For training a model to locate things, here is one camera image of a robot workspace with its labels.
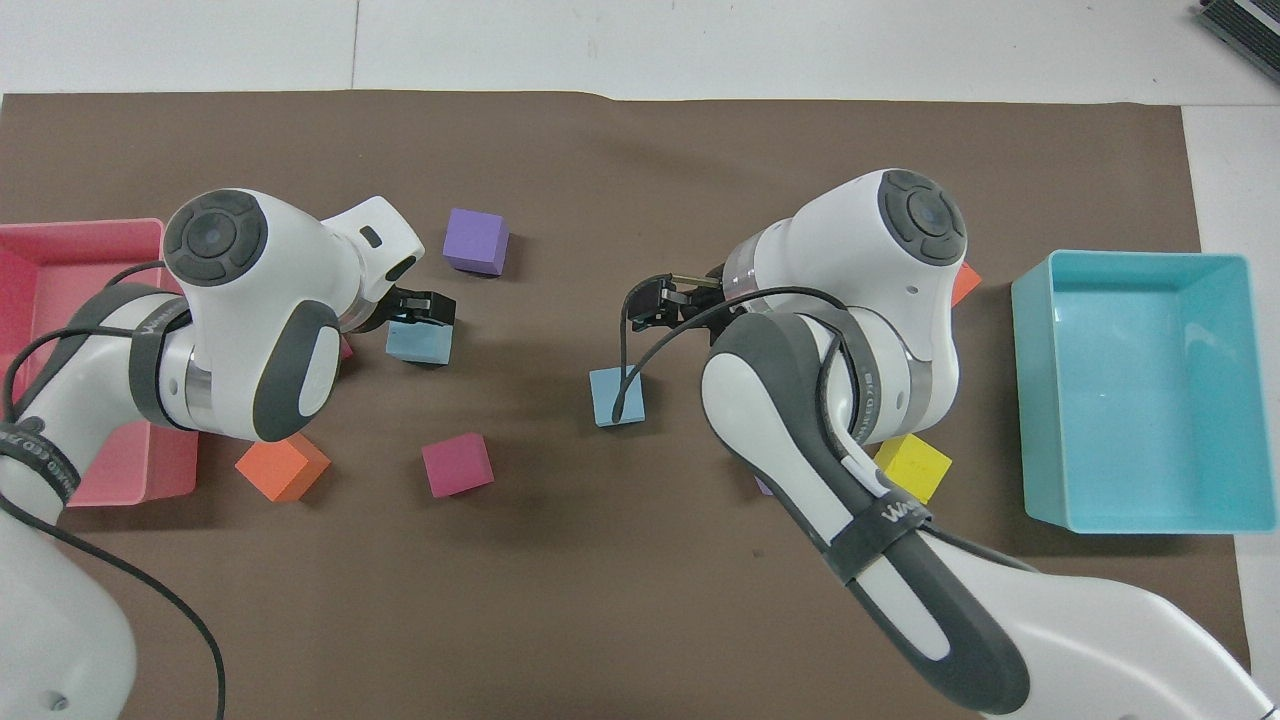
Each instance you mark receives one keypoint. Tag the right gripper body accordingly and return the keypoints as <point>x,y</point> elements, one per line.
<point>708,302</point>

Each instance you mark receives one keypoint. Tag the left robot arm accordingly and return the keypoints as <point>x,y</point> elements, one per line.
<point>250,300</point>

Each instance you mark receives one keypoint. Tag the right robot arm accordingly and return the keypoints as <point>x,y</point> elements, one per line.
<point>800,400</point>

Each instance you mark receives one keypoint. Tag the dark grey ribbed object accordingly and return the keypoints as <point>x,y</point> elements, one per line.
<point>1245,22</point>

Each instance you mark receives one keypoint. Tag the yellow foam block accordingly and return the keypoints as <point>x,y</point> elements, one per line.
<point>915,468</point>

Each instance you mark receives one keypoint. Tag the purple foam block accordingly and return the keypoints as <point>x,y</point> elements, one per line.
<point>476,240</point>
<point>764,487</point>

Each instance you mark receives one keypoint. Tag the cyan plastic bin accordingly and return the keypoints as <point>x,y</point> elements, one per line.
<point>1140,390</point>

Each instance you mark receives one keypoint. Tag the orange foam block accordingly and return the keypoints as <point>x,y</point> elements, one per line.
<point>282,468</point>
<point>966,284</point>

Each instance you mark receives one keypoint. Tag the pink plastic bin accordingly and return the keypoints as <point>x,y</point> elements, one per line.
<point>70,260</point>

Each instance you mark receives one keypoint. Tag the light blue foam block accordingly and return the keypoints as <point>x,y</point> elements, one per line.
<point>420,345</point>
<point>605,395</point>

